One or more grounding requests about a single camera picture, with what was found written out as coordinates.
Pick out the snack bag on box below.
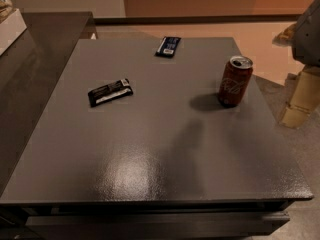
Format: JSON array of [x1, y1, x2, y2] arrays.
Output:
[[0, 0, 13, 23]]

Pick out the dark side counter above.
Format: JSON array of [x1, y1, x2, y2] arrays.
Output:
[[0, 12, 96, 194]]

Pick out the black snack bar wrapper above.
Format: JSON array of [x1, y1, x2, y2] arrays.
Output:
[[88, 79, 133, 107]]

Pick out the red coke can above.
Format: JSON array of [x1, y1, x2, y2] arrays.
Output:
[[217, 55, 253, 108]]

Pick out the white box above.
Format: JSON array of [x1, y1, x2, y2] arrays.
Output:
[[0, 9, 27, 56]]

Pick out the blue snack bar wrapper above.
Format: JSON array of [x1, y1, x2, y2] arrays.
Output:
[[155, 37, 181, 58]]

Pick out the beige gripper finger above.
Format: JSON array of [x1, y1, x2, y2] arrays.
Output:
[[272, 24, 296, 46], [280, 65, 320, 128]]

